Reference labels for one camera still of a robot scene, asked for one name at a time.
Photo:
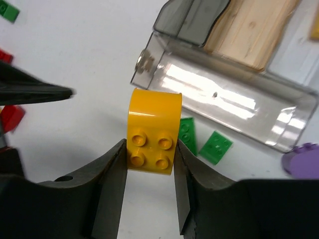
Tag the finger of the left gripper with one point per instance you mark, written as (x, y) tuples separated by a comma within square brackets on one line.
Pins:
[(20, 88)]

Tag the red long lego brick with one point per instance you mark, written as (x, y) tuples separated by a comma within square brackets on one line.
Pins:
[(11, 116)]

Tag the long clear tray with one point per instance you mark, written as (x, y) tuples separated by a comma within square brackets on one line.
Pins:
[(262, 106)]

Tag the green flat lego plate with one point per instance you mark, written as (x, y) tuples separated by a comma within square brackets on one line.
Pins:
[(215, 148)]

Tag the amber container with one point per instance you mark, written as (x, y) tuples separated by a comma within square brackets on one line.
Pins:
[(248, 31)]

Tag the green lego brick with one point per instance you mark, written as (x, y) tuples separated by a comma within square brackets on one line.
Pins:
[(187, 134)]

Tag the clear container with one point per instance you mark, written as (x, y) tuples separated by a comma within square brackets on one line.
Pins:
[(297, 57)]

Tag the yellow rounded lego brick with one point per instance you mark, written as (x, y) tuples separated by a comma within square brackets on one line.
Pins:
[(152, 130)]

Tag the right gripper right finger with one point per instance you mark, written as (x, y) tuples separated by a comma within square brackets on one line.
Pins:
[(212, 206)]

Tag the yellow long lego brick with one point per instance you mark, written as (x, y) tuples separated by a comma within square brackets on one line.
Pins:
[(314, 32)]

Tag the purple rounded lego brick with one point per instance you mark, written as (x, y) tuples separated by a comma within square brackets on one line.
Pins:
[(302, 162)]

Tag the smoky grey container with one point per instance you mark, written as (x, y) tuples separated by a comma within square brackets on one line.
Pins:
[(190, 21)]

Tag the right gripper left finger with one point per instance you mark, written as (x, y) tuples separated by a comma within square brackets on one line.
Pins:
[(83, 204)]

